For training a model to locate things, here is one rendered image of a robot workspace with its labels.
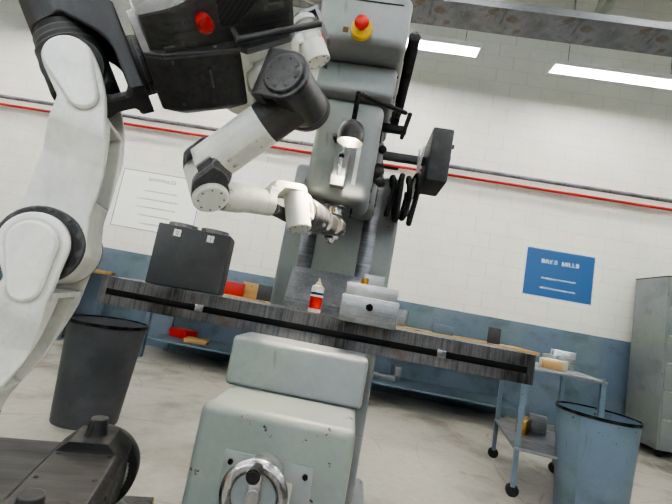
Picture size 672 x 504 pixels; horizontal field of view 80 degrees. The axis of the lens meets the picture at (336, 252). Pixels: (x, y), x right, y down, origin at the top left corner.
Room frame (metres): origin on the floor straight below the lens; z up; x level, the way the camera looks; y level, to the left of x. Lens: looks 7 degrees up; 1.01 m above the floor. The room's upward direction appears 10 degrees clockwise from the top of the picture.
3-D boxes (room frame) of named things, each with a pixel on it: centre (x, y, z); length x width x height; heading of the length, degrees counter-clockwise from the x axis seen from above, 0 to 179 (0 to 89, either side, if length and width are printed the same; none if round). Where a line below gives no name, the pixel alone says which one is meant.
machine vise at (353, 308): (1.22, -0.13, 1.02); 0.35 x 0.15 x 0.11; 174
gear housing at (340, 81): (1.30, 0.02, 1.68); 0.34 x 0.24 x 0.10; 176
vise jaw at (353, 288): (1.19, -0.13, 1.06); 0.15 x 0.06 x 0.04; 84
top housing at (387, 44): (1.27, 0.02, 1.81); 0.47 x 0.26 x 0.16; 176
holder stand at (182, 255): (1.29, 0.45, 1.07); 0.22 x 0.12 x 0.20; 97
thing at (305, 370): (1.26, 0.03, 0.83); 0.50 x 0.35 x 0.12; 176
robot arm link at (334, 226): (1.18, 0.06, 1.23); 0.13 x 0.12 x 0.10; 65
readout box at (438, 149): (1.53, -0.33, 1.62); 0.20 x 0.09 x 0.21; 176
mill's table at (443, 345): (1.26, 0.03, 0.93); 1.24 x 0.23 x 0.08; 86
